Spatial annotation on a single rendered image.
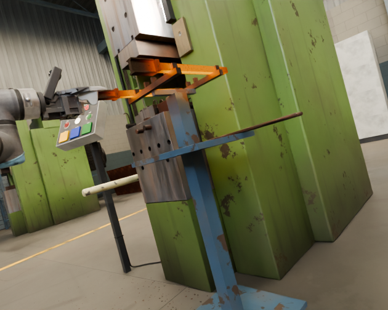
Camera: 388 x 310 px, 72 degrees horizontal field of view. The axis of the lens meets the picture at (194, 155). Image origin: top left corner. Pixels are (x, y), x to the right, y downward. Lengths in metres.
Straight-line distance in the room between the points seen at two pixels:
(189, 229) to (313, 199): 0.73
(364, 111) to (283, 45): 4.77
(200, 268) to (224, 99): 0.83
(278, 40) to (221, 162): 0.76
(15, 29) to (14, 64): 1.24
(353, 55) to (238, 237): 5.39
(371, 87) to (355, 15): 1.72
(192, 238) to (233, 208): 0.26
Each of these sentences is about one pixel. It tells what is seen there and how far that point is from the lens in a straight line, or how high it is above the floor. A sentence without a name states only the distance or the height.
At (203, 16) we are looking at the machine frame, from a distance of 1.42.
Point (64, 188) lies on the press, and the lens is 6.18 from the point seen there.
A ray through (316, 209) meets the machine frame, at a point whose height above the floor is 0.20.
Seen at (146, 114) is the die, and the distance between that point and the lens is 1.53.
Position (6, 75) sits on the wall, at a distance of 10.26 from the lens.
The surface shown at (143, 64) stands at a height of 0.97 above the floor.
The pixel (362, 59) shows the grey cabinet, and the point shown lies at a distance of 6.37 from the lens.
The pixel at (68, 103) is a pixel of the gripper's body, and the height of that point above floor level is 0.93.
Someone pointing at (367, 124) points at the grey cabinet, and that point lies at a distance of 6.33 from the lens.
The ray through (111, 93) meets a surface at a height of 0.97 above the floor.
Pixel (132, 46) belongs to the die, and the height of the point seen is 1.33.
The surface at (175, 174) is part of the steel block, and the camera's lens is 1.32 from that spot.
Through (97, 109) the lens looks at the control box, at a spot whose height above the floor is 1.12.
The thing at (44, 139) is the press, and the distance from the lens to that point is 6.23.
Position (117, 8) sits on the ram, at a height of 1.58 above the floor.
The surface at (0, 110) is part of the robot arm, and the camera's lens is 0.89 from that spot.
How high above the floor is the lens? 0.68
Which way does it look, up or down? level
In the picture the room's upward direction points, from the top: 15 degrees counter-clockwise
